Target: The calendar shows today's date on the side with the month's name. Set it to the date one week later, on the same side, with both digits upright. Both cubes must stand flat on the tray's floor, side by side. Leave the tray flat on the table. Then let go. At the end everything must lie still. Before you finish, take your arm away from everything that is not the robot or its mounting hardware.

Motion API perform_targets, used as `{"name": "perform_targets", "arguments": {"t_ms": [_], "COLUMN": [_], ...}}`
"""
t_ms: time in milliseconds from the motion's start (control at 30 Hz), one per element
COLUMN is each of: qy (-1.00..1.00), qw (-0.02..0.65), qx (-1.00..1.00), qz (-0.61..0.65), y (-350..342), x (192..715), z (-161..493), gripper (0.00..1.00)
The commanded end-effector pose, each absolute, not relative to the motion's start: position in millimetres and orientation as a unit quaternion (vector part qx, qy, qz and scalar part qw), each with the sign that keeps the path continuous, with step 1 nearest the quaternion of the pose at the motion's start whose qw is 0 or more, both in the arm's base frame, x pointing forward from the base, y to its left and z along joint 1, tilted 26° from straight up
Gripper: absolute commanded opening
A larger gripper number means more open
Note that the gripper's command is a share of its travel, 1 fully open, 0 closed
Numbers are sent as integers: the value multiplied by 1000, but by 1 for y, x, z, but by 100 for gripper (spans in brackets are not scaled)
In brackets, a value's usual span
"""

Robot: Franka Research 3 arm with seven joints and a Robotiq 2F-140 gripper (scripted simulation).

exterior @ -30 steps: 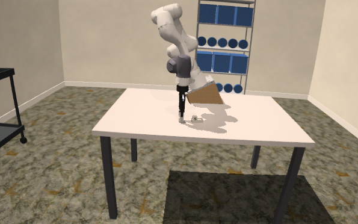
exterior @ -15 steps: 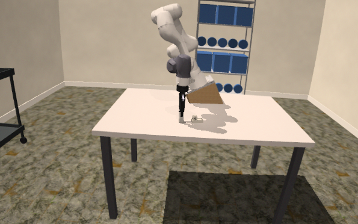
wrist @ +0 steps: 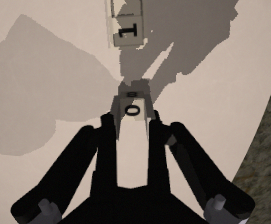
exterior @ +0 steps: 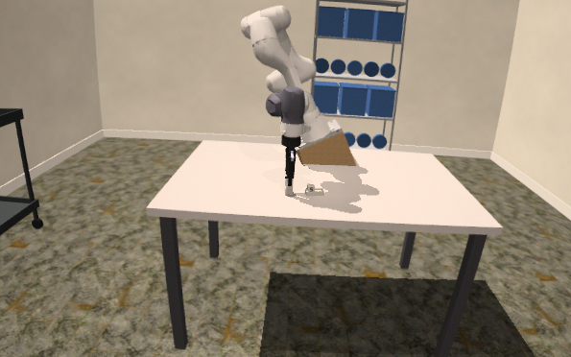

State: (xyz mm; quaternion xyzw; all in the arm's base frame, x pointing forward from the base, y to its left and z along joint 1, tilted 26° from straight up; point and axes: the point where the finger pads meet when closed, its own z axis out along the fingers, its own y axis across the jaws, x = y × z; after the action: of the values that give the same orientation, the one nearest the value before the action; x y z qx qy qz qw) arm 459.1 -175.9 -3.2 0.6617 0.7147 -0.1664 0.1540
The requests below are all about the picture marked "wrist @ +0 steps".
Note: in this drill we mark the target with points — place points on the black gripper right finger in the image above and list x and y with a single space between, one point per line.
221 200

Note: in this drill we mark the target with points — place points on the white calendar cube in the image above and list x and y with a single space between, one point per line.
127 30
132 106

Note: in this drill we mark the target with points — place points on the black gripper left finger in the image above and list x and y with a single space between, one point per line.
48 201

